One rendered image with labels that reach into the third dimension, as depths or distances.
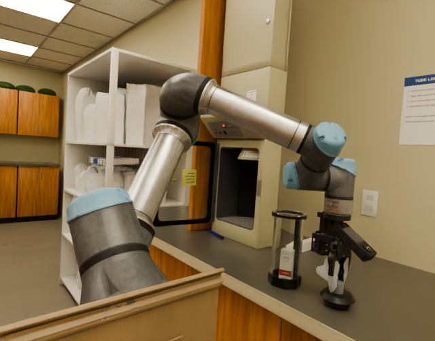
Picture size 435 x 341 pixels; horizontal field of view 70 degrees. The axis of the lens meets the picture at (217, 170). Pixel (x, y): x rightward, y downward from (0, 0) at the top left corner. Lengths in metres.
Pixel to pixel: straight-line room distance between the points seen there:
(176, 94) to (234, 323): 0.76
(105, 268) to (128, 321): 0.11
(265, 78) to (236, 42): 0.28
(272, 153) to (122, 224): 0.93
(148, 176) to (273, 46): 0.86
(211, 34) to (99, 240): 1.32
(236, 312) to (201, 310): 0.64
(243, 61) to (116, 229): 1.12
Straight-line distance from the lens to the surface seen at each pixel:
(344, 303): 0.95
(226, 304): 1.17
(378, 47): 1.64
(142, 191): 0.75
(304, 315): 0.91
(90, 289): 0.53
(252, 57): 1.47
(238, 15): 1.62
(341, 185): 0.89
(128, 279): 0.50
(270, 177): 1.37
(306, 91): 1.78
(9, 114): 6.16
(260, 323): 1.07
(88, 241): 0.55
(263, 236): 1.40
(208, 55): 1.65
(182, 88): 0.80
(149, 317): 0.45
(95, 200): 0.58
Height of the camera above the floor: 1.33
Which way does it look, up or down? 3 degrees down
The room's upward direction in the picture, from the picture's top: 4 degrees clockwise
